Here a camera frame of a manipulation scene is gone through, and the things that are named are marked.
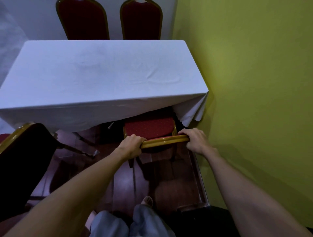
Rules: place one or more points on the person's left hand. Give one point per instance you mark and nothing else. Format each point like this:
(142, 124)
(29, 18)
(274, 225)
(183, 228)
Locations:
(130, 147)

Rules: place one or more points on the person's right hand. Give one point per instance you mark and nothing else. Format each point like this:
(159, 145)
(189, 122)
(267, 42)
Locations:
(197, 142)

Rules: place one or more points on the person's left fingers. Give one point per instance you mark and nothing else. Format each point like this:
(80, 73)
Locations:
(139, 139)

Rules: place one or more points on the person's right fingers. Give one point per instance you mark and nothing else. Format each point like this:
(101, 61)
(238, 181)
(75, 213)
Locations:
(185, 132)

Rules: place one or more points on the red dotted gold-framed chair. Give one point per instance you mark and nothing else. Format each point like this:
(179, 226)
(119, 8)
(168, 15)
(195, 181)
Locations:
(150, 127)

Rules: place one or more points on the person's left forearm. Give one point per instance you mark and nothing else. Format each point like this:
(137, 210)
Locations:
(73, 195)

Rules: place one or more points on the person's right forearm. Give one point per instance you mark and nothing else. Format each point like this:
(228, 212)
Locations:
(244, 195)

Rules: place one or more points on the beige shoe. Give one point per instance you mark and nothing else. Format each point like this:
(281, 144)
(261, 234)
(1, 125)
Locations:
(90, 219)
(147, 201)

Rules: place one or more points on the white tablecloth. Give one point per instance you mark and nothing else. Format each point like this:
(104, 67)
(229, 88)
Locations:
(9, 44)
(102, 78)

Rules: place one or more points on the light blue jeans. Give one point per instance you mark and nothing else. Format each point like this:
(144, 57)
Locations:
(144, 224)

